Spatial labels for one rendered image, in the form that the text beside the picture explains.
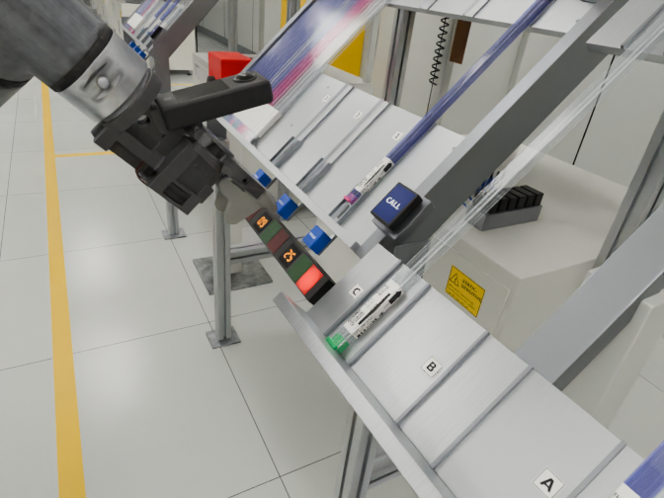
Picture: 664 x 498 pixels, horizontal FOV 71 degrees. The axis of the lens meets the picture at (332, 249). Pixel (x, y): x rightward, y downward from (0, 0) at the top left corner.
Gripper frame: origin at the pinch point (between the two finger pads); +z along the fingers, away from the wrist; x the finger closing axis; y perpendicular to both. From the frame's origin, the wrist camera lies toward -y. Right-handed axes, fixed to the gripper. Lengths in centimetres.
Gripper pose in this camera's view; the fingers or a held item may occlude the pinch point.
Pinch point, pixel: (272, 200)
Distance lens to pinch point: 58.6
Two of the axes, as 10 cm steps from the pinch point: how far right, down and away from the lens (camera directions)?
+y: -7.0, 7.2, 0.3
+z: 5.4, 5.0, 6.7
